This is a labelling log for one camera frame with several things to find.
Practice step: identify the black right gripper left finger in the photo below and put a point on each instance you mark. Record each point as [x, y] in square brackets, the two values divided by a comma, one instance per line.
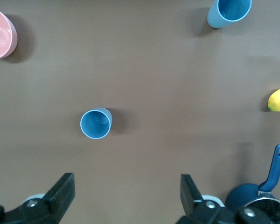
[58, 198]

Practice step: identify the pink bowl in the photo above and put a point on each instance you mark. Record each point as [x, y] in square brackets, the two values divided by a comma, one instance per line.
[0, 35]

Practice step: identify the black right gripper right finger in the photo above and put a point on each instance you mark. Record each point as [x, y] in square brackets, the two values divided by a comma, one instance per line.
[193, 205]

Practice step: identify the blue plastic cup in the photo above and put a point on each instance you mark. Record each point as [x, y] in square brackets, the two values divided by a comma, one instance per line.
[95, 123]
[214, 18]

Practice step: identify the dark blue pot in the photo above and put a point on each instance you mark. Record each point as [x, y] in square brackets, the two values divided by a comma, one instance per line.
[240, 196]

